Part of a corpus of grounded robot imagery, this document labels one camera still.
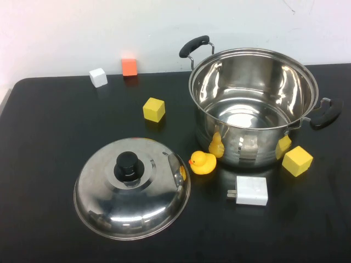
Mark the steel lid with black knob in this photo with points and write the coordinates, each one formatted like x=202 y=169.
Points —
x=120 y=208

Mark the yellow foam cube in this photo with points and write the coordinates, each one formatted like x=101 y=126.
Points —
x=153 y=109
x=297 y=161

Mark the yellow rubber duck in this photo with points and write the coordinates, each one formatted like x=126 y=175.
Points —
x=204 y=164

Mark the orange foam cube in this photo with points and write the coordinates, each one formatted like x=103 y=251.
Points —
x=129 y=68

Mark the white foam cube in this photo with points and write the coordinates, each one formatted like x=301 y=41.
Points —
x=98 y=77

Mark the white power adapter plug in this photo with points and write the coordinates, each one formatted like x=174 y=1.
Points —
x=252 y=191

